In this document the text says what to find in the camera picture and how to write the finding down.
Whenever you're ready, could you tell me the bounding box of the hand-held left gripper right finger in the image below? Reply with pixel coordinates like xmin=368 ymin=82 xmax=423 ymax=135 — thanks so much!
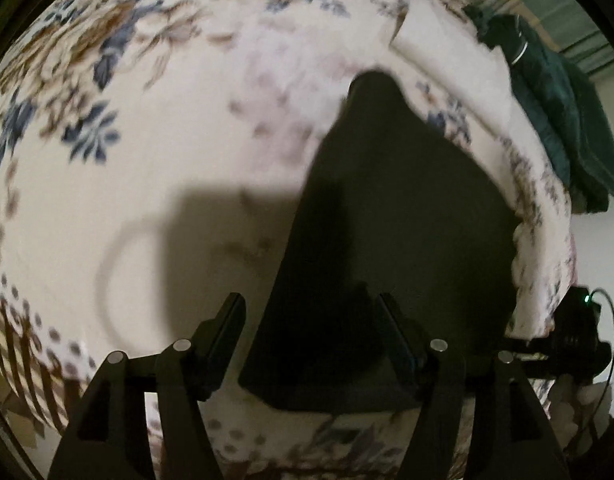
xmin=377 ymin=292 xmax=572 ymax=480

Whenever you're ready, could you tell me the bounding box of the floral bed sheet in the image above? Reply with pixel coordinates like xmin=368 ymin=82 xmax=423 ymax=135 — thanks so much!
xmin=0 ymin=0 xmax=578 ymax=480

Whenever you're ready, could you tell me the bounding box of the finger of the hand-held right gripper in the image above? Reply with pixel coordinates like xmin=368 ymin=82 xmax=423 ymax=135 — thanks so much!
xmin=504 ymin=337 xmax=560 ymax=378

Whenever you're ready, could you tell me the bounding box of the dark striped sweater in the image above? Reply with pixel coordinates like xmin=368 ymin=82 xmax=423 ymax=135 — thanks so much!
xmin=238 ymin=69 xmax=520 ymax=415

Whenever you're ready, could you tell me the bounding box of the green striped curtain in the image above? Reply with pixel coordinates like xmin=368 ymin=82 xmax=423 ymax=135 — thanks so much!
xmin=467 ymin=0 xmax=614 ymax=81

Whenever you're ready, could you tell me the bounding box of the dark green plush blanket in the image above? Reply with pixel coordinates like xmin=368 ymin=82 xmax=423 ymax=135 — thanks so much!
xmin=462 ymin=5 xmax=614 ymax=213

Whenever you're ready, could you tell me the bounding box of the white folded cloth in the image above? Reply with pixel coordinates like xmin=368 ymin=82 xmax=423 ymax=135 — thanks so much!
xmin=389 ymin=5 xmax=518 ymax=126

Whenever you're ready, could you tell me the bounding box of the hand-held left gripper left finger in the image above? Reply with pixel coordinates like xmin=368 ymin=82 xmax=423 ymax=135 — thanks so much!
xmin=47 ymin=292 xmax=248 ymax=480

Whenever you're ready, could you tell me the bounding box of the black cable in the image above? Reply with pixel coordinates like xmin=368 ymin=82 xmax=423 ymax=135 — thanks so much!
xmin=587 ymin=287 xmax=614 ymax=461

